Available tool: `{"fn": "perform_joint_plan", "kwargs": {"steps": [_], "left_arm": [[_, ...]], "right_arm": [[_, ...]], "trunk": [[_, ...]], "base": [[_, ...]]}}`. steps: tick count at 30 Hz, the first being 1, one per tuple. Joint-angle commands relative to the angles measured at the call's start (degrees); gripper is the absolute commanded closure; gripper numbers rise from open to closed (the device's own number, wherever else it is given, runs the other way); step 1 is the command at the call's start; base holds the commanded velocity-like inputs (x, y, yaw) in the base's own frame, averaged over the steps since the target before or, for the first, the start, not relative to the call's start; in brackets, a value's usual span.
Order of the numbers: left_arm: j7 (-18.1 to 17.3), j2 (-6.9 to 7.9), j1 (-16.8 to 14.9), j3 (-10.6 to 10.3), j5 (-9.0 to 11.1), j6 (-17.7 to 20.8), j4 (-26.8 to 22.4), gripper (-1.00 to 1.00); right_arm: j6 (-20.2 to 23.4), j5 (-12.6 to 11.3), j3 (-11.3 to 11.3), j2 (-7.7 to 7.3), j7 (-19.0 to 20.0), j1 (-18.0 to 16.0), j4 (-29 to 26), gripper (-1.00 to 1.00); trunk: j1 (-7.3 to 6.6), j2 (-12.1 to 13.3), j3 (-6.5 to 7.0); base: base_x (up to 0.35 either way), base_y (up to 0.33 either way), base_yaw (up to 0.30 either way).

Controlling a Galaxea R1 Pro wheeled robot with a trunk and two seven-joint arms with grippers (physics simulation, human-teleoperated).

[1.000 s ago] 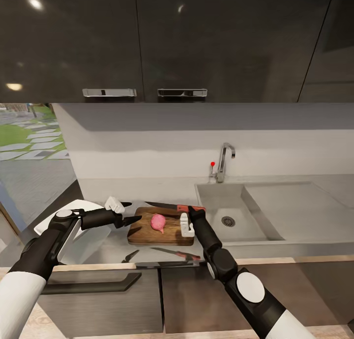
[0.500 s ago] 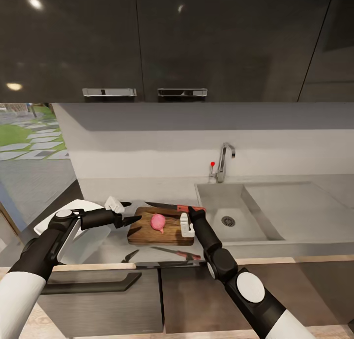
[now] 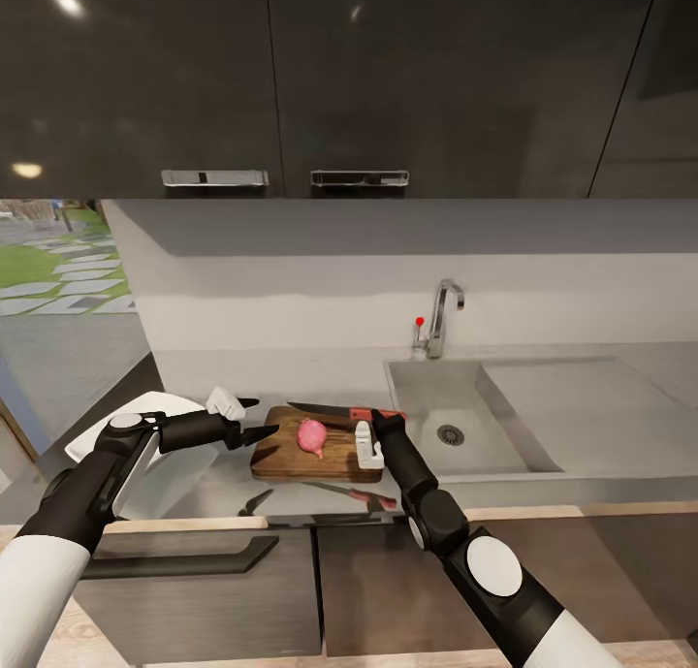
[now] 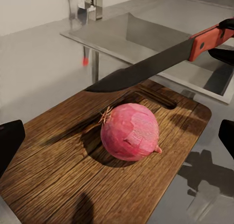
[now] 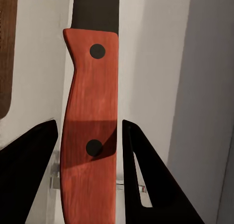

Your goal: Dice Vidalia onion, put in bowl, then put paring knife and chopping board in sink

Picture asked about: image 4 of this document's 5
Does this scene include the vidalia onion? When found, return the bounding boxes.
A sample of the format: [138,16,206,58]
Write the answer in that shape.
[100,103,162,162]

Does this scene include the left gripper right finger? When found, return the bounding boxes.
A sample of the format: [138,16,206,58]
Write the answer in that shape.
[218,119,234,159]

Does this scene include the cutting board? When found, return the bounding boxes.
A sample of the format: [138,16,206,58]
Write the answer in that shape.
[0,79,212,224]

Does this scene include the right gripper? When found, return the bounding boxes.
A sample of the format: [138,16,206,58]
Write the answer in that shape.
[208,18,234,66]

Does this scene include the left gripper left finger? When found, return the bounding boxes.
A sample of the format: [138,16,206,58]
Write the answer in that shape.
[0,120,25,178]

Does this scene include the parer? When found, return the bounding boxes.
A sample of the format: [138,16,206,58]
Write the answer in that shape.
[85,24,234,93]

